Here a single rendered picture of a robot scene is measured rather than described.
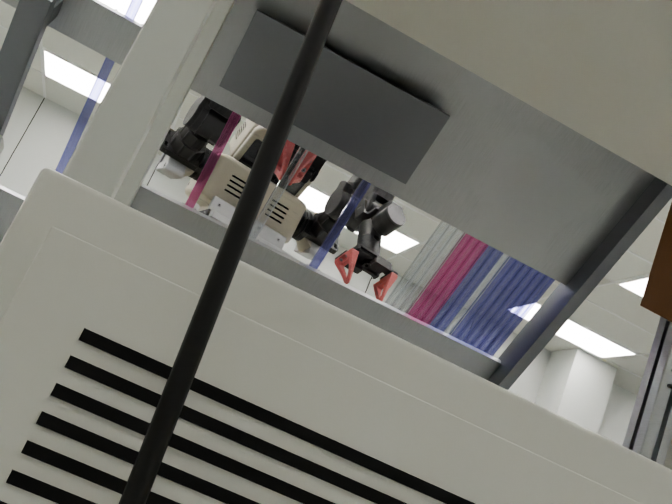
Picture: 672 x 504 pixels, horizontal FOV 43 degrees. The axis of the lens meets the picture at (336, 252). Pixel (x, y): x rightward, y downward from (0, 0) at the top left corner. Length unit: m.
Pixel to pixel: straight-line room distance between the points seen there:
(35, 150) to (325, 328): 7.91
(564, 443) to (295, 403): 0.18
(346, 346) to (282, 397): 0.05
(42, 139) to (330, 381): 7.95
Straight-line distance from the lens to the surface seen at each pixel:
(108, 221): 0.49
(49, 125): 8.44
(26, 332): 0.48
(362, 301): 1.38
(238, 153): 2.15
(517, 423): 0.55
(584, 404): 9.00
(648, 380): 1.15
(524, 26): 0.87
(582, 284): 1.35
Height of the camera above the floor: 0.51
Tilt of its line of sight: 16 degrees up
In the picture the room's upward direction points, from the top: 23 degrees clockwise
